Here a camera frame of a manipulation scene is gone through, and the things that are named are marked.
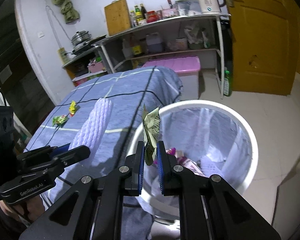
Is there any green snack packet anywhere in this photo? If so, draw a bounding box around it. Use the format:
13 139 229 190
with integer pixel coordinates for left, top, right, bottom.
52 115 69 126

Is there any white foam fruit net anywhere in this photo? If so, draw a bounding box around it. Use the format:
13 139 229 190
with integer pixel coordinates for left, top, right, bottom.
69 98 113 156

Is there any yellow snack packet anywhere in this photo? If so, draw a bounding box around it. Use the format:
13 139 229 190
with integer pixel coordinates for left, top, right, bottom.
69 100 79 117

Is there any olive green wrapper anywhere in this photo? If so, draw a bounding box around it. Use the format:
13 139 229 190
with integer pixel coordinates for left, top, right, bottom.
142 105 160 166

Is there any purple milk drink carton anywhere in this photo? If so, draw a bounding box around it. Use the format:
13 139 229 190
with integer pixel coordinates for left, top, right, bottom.
179 158 204 177

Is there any magenta snack bag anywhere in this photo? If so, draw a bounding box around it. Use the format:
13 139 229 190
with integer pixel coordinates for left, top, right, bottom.
154 148 176 165

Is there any white round trash bin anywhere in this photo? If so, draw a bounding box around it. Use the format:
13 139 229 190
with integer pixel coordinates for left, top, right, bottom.
125 100 260 224

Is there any metal kitchen shelf rack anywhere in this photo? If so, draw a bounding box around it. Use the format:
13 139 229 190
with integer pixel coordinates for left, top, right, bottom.
94 14 231 98

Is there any person's left hand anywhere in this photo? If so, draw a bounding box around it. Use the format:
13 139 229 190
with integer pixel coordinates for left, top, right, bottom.
0 196 45 223

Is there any blue checked tablecloth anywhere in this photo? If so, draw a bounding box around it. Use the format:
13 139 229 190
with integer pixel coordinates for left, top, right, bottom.
26 66 183 207

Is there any pink plastic basket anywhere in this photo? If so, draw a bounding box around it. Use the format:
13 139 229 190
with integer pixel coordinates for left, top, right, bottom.
88 61 105 73

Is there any small grey side shelf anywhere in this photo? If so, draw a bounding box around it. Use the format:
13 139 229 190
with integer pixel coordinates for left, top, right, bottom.
63 49 108 87

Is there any black induction cooker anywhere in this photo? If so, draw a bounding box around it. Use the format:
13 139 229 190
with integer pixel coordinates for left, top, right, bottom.
71 35 106 56

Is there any green glass bottle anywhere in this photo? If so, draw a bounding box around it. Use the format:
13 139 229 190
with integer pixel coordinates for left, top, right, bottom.
223 68 232 96

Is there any steel cooking pot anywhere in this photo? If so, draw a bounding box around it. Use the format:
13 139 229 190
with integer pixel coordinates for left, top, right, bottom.
71 30 91 46

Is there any pink lidded storage box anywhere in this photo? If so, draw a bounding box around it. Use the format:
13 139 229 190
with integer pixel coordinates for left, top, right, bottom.
143 55 201 100

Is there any yellow label oil bottle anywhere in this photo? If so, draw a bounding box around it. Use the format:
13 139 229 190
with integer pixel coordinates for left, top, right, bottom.
130 36 142 56

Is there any purple plastic jug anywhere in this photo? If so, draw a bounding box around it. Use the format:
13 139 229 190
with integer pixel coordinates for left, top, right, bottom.
146 32 164 54

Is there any wooden cutting board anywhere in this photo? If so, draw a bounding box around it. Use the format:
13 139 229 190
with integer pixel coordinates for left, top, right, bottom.
104 0 132 36

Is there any green sauce bottle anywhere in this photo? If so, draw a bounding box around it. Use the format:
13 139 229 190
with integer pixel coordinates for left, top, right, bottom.
134 5 143 25

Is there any red lidded jar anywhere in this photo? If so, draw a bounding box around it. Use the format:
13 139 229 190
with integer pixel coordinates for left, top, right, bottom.
146 10 159 23

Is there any dark soy sauce bottle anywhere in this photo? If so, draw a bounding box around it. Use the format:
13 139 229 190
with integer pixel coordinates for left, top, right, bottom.
140 4 147 20

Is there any green hanging cloth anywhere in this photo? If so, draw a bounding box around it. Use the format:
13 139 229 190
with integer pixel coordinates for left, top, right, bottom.
51 0 80 23

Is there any yellow wooden door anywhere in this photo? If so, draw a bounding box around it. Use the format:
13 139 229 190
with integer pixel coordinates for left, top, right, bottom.
226 0 300 95

